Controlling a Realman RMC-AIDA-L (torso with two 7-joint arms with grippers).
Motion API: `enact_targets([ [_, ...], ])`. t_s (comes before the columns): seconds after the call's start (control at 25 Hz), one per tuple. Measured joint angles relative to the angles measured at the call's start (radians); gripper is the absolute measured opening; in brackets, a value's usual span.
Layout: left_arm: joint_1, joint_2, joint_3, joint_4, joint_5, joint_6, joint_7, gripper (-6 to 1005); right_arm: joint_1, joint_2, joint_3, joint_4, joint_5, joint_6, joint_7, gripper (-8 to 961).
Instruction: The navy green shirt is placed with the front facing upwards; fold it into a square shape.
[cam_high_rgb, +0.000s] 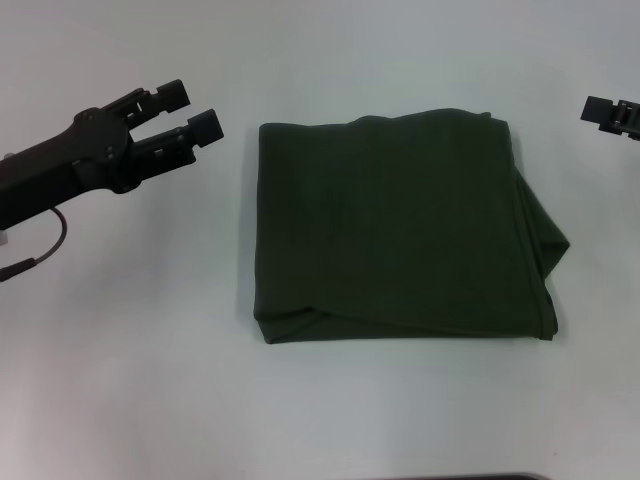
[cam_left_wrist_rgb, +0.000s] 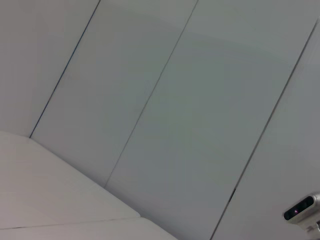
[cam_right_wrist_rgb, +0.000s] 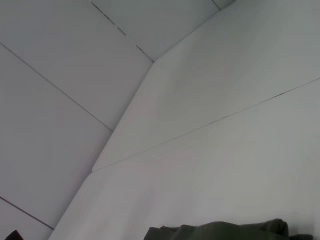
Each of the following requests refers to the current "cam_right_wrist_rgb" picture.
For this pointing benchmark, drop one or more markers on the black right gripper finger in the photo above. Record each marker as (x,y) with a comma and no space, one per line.
(15,236)

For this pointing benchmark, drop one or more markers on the dark green FREE T-shirt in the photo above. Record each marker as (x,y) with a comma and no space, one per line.
(225,231)

